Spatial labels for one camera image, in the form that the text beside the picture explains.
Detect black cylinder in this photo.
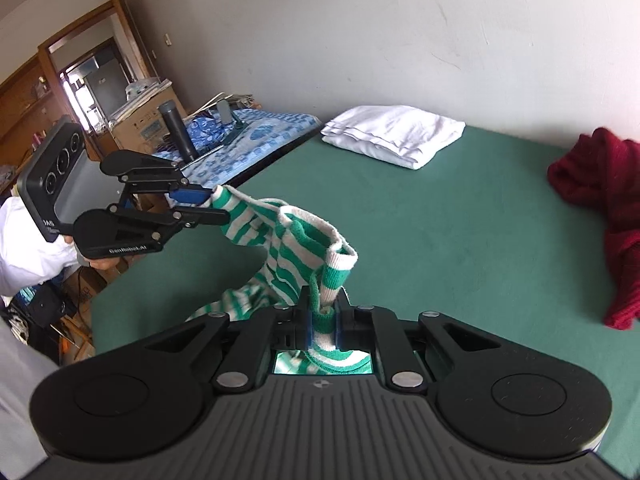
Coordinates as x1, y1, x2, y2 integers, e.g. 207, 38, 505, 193
159, 101, 199, 162

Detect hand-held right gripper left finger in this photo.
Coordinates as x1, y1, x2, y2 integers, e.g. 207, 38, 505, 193
134, 286, 317, 393

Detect green table cloth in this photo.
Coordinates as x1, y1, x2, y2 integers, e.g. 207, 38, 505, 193
90, 122, 640, 472

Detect person's torso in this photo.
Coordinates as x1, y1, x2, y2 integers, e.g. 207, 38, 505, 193
0, 320, 58, 477

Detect wooden cabinet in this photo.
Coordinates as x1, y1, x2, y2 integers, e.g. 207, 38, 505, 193
0, 55, 71, 192

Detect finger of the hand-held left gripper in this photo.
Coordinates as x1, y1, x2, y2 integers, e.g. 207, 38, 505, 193
120, 156, 214, 203
107, 203, 231, 241

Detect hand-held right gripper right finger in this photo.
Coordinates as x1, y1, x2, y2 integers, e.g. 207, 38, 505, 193
333, 290, 506, 394

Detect person's left hand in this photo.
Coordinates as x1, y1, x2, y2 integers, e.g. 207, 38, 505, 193
77, 255, 121, 272

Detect white folded shirt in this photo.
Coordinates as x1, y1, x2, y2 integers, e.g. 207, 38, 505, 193
320, 105, 467, 171

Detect black bag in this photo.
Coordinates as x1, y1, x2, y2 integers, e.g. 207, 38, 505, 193
20, 285, 64, 329

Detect wooden door frame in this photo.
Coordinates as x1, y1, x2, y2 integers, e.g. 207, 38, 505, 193
37, 0, 167, 136

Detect blue floral towel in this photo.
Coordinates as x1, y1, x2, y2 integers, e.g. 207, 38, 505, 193
150, 108, 322, 186

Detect wooden sticks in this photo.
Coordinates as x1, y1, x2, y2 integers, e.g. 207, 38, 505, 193
192, 92, 257, 117

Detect dark red sweater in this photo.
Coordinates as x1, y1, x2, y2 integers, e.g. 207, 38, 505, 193
546, 127, 640, 331

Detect green white striped shirt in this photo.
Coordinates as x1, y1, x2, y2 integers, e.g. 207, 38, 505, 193
185, 185, 373, 376

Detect cardboard box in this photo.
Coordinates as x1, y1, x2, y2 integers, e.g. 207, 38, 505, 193
110, 80, 189, 152

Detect person's left forearm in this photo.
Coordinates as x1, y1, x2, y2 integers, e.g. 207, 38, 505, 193
0, 195, 86, 297

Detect blue patterned cloth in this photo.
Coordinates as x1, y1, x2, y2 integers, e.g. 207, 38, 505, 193
187, 116, 234, 152

